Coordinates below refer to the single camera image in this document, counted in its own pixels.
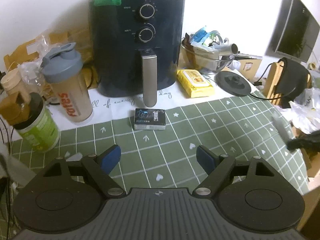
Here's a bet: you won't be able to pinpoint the white stand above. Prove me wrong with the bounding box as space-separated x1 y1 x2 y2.
0 151 37 188

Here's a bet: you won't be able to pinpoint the small brown carton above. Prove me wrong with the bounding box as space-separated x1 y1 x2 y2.
232 59 263 78

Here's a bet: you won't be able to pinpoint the black air fryer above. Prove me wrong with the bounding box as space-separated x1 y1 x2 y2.
89 0 186 108

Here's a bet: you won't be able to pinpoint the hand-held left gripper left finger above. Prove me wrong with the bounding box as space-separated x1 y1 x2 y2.
42 144 125 197

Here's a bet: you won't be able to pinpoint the black kettle base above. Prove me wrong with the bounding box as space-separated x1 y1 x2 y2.
215 70 252 97

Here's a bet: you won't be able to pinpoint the black cloth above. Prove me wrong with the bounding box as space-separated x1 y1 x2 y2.
276 59 312 109

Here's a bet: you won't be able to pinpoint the glass bowl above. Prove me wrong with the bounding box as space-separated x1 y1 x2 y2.
180 39 237 75

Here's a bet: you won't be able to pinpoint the silver tube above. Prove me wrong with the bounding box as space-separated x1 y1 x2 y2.
217 43 240 55

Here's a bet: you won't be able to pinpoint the yellow wet wipes pack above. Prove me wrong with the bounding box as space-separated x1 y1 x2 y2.
177 69 215 98

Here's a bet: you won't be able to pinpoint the black cables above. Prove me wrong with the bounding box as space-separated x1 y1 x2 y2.
0 119 14 230

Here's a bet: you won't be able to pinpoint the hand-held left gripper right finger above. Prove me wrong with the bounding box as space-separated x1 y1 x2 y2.
192 144 275 197

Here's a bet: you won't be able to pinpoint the blue snack packet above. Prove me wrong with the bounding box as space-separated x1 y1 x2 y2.
192 26 213 46

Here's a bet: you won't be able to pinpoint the small black box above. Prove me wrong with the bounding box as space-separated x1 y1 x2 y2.
134 108 167 131

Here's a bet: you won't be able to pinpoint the crumpled clear plastic bag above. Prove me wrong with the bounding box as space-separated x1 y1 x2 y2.
19 30 50 102

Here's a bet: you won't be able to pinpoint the green label jar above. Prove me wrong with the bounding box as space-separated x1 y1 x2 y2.
11 92 61 153

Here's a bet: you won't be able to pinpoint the white plastic bag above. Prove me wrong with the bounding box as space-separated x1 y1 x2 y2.
279 87 320 134

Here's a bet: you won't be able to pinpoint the black power cable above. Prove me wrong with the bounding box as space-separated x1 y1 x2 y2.
249 57 288 102

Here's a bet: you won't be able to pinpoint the grey lid shaker bottle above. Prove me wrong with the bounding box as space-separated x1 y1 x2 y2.
41 42 95 125

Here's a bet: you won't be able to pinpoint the white printed table runner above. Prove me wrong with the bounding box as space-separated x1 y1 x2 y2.
46 79 262 132

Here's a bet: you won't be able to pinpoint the black monitor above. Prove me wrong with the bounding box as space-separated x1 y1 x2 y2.
265 0 320 63

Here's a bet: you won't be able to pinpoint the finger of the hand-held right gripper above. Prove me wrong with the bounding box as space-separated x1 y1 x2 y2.
287 129 320 152

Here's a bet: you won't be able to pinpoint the green checked tablecloth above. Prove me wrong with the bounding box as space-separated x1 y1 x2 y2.
0 95 310 233

